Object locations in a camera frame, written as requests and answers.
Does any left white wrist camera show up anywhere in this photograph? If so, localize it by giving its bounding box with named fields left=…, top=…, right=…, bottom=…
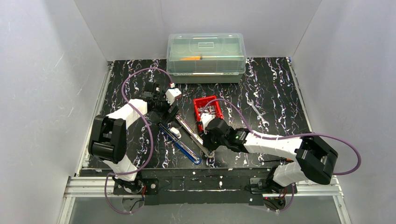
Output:
left=165, top=83, right=182, bottom=105

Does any pile of staple strips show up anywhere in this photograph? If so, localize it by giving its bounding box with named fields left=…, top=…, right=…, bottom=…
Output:
left=198, top=105, right=217, bottom=117

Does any orange tool inside box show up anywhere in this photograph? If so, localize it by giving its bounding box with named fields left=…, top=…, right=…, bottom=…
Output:
left=180, top=56, right=203, bottom=61

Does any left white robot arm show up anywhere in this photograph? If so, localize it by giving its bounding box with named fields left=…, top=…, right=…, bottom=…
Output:
left=88, top=83, right=182, bottom=182

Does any silver open-end wrench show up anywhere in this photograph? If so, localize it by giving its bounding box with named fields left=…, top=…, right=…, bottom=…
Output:
left=247, top=99, right=269, bottom=126

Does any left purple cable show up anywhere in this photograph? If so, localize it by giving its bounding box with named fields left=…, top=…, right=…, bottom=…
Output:
left=104, top=67, right=176, bottom=215

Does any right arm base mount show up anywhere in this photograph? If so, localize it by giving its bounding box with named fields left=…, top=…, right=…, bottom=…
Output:
left=244, top=166, right=297, bottom=198

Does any red plastic bin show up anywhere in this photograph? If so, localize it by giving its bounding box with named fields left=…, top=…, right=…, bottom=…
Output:
left=193, top=95, right=224, bottom=133

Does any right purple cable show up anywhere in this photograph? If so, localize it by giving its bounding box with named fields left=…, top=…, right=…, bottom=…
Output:
left=200, top=98, right=362, bottom=214

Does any purple cable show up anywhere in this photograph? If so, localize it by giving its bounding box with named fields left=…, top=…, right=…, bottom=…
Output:
left=200, top=98, right=362, bottom=214
left=104, top=67, right=176, bottom=215

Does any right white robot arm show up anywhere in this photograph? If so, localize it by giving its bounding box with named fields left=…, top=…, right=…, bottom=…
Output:
left=202, top=118, right=338, bottom=189

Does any clear plastic storage box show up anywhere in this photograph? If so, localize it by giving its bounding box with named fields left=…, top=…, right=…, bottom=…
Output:
left=166, top=33, right=247, bottom=84

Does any black silver stapler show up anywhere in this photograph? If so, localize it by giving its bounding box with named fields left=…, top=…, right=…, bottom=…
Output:
left=175, top=114, right=215, bottom=159

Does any blue stapler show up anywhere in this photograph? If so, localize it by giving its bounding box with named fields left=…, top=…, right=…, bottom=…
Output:
left=157, top=123, right=201, bottom=165

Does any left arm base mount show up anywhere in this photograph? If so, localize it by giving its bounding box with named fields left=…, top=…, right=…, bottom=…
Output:
left=112, top=177, right=159, bottom=195

